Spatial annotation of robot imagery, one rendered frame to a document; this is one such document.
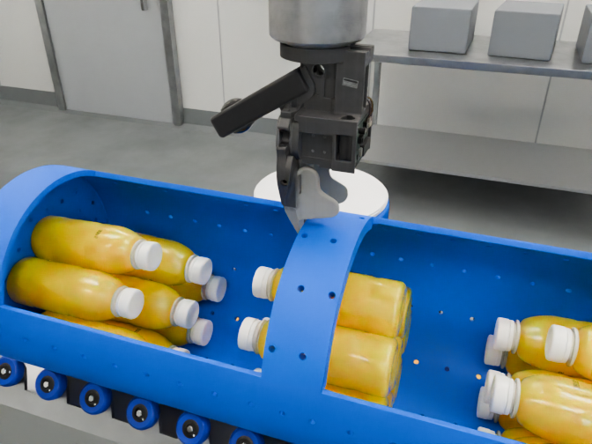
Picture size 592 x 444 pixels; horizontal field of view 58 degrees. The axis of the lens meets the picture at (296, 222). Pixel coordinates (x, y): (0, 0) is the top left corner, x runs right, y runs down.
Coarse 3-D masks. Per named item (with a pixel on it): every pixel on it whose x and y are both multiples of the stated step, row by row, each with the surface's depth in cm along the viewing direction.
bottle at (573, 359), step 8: (584, 328) 57; (576, 336) 56; (584, 336) 56; (576, 344) 55; (584, 344) 55; (576, 352) 55; (584, 352) 55; (568, 360) 56; (576, 360) 56; (584, 360) 55; (576, 368) 56; (584, 368) 55; (584, 376) 56
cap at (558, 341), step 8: (552, 328) 57; (560, 328) 57; (552, 336) 56; (560, 336) 56; (568, 336) 56; (552, 344) 56; (560, 344) 56; (568, 344) 56; (544, 352) 59; (552, 352) 56; (560, 352) 56; (568, 352) 56; (552, 360) 57; (560, 360) 56
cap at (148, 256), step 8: (144, 248) 70; (152, 248) 71; (160, 248) 73; (136, 256) 70; (144, 256) 70; (152, 256) 71; (160, 256) 73; (136, 264) 71; (144, 264) 70; (152, 264) 71
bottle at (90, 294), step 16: (32, 256) 74; (16, 272) 71; (32, 272) 71; (48, 272) 70; (64, 272) 70; (80, 272) 70; (96, 272) 70; (16, 288) 71; (32, 288) 70; (48, 288) 69; (64, 288) 69; (80, 288) 68; (96, 288) 68; (112, 288) 69; (32, 304) 71; (48, 304) 70; (64, 304) 69; (80, 304) 68; (96, 304) 68; (112, 304) 68; (96, 320) 70
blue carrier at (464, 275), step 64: (0, 192) 69; (64, 192) 80; (128, 192) 83; (192, 192) 73; (0, 256) 64; (256, 256) 83; (320, 256) 56; (384, 256) 75; (448, 256) 71; (512, 256) 66; (576, 256) 59; (0, 320) 65; (320, 320) 53; (448, 320) 76; (512, 320) 73; (128, 384) 63; (192, 384) 58; (256, 384) 55; (320, 384) 53; (448, 384) 74
